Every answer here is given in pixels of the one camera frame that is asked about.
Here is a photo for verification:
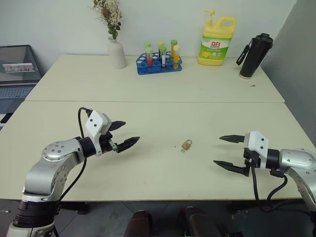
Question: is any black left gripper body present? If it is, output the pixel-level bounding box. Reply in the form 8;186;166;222
98;131;118;155

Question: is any yellow-capped tube, orange liquid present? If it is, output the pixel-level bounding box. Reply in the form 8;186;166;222
172;44;182;70

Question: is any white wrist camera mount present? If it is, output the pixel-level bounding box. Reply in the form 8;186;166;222
84;110;113;158
243;131;269;171

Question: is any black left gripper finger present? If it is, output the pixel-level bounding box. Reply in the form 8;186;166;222
110;120;127;132
116;136;141;154

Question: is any dried flower bouquet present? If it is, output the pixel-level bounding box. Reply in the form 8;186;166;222
89;0;123;40

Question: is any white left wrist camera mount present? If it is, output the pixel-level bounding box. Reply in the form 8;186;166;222
84;110;113;158

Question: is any green-capped tube, orange liquid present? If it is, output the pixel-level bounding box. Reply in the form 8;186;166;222
170;39;179;62

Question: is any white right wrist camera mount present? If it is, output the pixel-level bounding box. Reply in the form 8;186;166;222
243;131;269;171

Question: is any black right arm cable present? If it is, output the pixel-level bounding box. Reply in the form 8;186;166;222
250;166;312;213

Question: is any blue test tube rack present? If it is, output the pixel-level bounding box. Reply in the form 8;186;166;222
135;51;184;76

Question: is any yellow dish detergent bottle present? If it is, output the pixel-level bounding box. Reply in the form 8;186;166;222
197;9;237;67

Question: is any green-capped tube, red liquid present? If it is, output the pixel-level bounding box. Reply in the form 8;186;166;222
145;47;155;67

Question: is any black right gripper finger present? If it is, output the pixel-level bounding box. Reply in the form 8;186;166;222
219;134;246;144
213;160;249;177

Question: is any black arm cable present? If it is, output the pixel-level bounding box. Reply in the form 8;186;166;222
250;166;312;213
52;107;94;237

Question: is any green-capped tube, dark liquid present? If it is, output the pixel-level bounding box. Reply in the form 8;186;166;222
158;46;168;71

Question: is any black thermos bottle with strap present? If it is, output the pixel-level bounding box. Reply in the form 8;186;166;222
236;32;274;80

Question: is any grey laptop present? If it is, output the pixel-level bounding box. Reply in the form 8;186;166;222
0;44;42;107

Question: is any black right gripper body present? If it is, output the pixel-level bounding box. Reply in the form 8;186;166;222
242;147;261;177

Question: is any dark rounded shape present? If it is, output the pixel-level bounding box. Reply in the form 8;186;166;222
178;206;223;237
124;210;154;237

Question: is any white ceramic vase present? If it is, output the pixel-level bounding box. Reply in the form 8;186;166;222
107;36;128;70

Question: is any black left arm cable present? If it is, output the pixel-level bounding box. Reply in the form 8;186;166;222
52;107;94;237

